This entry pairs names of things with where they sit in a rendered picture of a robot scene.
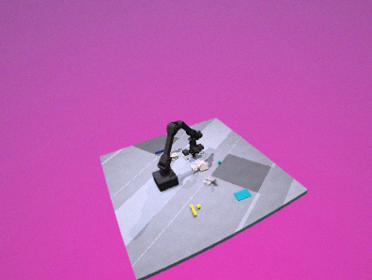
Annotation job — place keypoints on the cyan flat plate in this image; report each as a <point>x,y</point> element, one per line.
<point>242,194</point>

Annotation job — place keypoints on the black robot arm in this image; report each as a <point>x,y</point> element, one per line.
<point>172,129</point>

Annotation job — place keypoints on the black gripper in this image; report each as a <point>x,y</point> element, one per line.
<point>186,152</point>

